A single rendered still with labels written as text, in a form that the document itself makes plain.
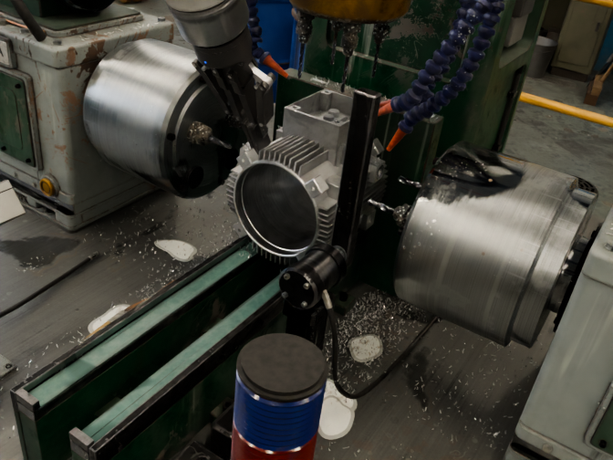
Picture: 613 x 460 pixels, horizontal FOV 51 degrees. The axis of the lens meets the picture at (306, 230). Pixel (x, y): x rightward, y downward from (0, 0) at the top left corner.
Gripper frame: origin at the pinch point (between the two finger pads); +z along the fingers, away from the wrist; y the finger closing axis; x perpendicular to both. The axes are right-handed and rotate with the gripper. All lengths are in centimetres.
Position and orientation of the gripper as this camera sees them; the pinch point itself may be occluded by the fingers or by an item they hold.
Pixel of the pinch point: (256, 132)
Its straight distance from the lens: 97.3
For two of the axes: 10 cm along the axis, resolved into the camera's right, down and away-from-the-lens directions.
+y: -8.3, -3.7, 4.1
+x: -5.2, 7.7, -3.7
